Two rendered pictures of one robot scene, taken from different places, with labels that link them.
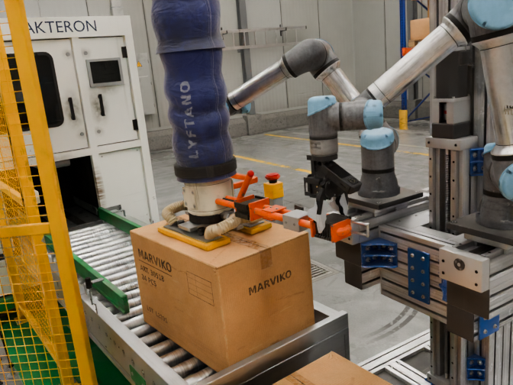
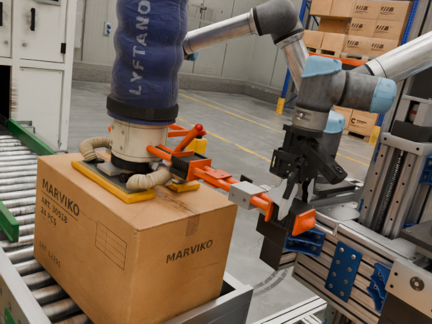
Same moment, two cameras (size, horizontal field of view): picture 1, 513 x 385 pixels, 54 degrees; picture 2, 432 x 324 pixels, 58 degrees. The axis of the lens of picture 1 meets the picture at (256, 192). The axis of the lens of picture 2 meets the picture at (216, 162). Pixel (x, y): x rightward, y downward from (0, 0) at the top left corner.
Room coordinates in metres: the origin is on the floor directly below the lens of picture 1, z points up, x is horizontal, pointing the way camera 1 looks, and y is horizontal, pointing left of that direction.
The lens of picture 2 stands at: (0.52, 0.15, 1.43)
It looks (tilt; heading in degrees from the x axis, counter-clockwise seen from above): 17 degrees down; 349
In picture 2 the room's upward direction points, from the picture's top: 10 degrees clockwise
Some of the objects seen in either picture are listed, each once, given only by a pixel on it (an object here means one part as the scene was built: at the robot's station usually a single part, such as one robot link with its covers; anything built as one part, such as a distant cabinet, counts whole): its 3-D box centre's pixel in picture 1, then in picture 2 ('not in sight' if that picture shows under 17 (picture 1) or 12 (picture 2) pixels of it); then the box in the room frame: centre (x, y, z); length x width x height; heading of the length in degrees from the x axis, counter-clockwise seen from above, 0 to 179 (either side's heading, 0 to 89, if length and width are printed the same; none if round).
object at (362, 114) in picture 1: (361, 114); (362, 92); (1.32, -0.29, 1.38); 0.11 x 0.11 x 0.08; 76
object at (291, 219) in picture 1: (298, 220); (246, 195); (1.42, -0.12, 1.08); 0.07 x 0.07 x 0.04; 38
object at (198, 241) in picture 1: (191, 231); (111, 173); (1.72, 0.25, 0.98); 0.34 x 0.10 x 0.05; 38
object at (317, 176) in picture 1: (323, 175); (297, 153); (1.33, -0.19, 1.22); 0.09 x 0.08 x 0.12; 39
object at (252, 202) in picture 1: (252, 207); (190, 165); (1.58, 0.02, 1.08); 0.10 x 0.08 x 0.06; 128
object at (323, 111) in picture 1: (323, 117); (319, 83); (1.33, -0.20, 1.38); 0.09 x 0.08 x 0.11; 76
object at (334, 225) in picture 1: (330, 228); (290, 215); (1.31, -0.19, 1.08); 0.08 x 0.07 x 0.05; 38
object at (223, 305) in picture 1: (219, 279); (128, 231); (1.78, 0.17, 0.75); 0.60 x 0.40 x 0.40; 39
